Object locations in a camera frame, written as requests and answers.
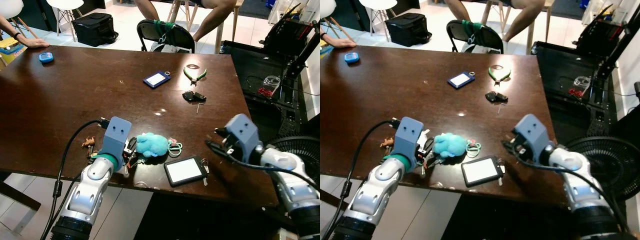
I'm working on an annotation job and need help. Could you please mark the teal plush keychain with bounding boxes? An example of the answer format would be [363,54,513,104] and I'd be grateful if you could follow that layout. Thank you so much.
[432,132,469,159]
[135,132,171,159]

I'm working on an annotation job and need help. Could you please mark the small silver keys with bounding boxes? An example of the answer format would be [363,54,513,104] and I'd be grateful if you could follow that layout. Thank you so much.
[496,157,507,187]
[200,157,211,187]

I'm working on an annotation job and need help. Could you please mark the person's bare hand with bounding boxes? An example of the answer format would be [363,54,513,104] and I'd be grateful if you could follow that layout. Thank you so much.
[324,35,357,49]
[16,35,50,50]

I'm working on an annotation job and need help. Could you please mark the metal key bunch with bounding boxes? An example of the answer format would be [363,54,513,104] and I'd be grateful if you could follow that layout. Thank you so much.
[420,150,443,177]
[122,150,147,177]

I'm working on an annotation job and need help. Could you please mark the black card holder white card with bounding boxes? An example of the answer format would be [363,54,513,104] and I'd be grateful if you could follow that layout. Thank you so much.
[163,156,208,188]
[460,155,503,188]

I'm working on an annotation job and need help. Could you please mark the black metal rack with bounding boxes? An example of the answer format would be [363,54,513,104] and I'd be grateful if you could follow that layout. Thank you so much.
[219,39,312,147]
[530,39,622,147]

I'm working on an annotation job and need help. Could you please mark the black car key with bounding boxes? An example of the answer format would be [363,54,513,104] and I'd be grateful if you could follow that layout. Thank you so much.
[484,90,509,105]
[181,90,207,104]

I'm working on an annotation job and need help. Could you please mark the blue card tag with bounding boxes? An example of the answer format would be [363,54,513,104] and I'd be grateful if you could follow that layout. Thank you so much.
[447,71,476,90]
[143,71,172,90]

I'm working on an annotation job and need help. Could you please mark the black floor fan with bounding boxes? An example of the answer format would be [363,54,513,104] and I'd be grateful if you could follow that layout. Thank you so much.
[269,135,321,177]
[564,135,640,202]

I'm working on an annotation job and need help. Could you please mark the glass jar red contents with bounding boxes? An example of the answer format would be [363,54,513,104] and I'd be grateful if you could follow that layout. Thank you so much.
[257,74,282,98]
[568,75,593,99]

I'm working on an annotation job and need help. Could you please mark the dark wooden bench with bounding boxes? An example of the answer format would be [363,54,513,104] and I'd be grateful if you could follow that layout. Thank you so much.
[0,172,42,212]
[320,187,336,212]

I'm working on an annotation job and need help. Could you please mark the light wooden furniture leg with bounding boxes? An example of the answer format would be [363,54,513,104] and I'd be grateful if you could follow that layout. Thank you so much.
[214,0,245,54]
[524,0,557,56]

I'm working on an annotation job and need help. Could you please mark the black folding chair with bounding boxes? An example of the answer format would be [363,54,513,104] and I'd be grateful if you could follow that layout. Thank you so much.
[136,18,196,54]
[445,18,505,54]

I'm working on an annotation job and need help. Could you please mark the black metal stand pole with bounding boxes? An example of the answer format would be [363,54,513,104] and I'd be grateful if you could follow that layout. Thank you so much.
[284,30,321,101]
[594,24,640,88]

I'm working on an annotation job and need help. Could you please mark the black fabric bag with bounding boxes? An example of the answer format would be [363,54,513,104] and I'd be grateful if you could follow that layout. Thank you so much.
[384,12,433,48]
[71,12,120,48]

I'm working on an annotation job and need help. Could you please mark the black equipment case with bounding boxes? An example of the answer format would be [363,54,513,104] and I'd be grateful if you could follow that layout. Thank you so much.
[263,18,317,57]
[574,18,629,57]

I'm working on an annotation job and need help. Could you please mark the person's bare leg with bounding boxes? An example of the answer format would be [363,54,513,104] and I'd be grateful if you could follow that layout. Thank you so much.
[501,0,547,43]
[444,0,472,22]
[192,0,239,43]
[134,0,162,22]

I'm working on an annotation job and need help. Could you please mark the white shell chair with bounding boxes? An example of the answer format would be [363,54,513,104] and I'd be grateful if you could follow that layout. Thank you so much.
[320,0,337,21]
[358,0,399,37]
[0,0,25,22]
[46,0,85,37]

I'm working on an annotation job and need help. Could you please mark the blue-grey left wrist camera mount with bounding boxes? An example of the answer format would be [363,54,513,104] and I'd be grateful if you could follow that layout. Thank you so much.
[97,116,133,166]
[394,117,425,167]

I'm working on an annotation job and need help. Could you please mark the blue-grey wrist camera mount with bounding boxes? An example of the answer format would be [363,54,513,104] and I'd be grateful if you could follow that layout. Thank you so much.
[224,114,262,161]
[97,116,133,166]
[514,114,556,162]
[394,117,425,167]

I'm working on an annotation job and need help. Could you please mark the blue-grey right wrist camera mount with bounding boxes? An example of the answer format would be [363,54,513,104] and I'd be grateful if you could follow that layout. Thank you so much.
[514,114,556,162]
[224,114,262,161]

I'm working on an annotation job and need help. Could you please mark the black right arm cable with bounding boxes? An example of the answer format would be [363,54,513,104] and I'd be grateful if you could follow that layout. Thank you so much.
[205,128,321,192]
[502,129,632,237]

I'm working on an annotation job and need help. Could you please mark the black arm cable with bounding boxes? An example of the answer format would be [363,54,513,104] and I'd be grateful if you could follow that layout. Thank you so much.
[502,129,632,237]
[205,128,321,192]
[322,118,402,240]
[40,118,110,240]

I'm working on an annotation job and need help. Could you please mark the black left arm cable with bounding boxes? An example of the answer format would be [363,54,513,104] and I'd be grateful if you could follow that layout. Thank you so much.
[40,118,110,240]
[322,118,402,240]

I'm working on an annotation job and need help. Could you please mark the green handled pliers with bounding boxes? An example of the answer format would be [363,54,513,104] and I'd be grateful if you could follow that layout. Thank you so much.
[487,64,512,84]
[183,64,209,83]

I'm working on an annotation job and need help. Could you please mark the green strap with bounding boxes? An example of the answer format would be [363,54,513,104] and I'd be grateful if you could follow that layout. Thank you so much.
[152,19,176,45]
[460,19,484,45]

